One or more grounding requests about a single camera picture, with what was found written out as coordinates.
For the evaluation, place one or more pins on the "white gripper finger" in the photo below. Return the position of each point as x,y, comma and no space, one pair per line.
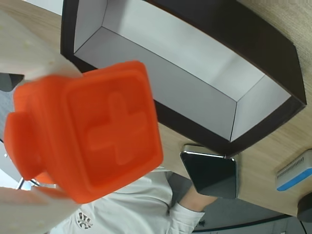
29,51
26,212

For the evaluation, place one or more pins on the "orange square block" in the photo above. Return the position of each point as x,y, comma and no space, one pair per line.
97,126

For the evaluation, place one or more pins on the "brown box with white inside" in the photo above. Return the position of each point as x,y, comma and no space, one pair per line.
268,36

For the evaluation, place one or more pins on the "person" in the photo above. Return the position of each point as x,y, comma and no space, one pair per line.
126,209

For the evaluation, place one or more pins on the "black smartphone with silver edge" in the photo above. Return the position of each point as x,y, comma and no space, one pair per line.
209,173

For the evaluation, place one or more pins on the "white device with blue stripe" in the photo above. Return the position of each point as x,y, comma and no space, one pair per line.
295,175

